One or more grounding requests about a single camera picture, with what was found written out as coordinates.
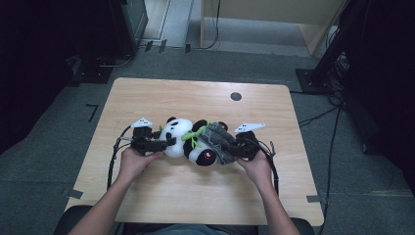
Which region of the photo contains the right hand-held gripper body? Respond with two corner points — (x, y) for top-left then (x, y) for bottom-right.
(233, 122), (266, 162)

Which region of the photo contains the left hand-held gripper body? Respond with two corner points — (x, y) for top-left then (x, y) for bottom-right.
(130, 117), (169, 157)

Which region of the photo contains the panda plush toy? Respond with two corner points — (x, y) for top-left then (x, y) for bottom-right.
(159, 117), (229, 167)

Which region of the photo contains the grey fluffy doll garment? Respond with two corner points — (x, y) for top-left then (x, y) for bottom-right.
(199, 121), (244, 165)

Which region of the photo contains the person's left hand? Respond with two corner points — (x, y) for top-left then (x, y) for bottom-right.
(117, 147), (164, 184)

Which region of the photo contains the person's right hand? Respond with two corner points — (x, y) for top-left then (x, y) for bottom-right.
(236, 150), (274, 188)

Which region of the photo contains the black floor plate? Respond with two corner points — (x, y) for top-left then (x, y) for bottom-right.
(67, 55), (115, 86)

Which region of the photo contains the person's clothing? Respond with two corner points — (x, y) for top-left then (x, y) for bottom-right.
(121, 222), (272, 235)

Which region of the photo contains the black metal stand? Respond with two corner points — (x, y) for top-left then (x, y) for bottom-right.
(295, 0), (370, 96)

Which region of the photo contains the black equipment case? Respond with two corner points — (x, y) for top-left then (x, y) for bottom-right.
(111, 0), (150, 58)

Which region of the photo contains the light wooden cabinet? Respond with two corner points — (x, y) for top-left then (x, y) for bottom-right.
(199, 0), (346, 57)

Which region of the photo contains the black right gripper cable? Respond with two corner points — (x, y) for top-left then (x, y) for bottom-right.
(257, 140), (281, 197)

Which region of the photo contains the short black floor cable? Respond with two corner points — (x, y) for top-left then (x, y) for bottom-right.
(298, 104), (342, 128)

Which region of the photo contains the long black floor cable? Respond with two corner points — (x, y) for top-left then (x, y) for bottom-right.
(316, 106), (343, 235)

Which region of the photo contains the black hanging cable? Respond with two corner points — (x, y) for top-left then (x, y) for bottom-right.
(195, 0), (221, 51)

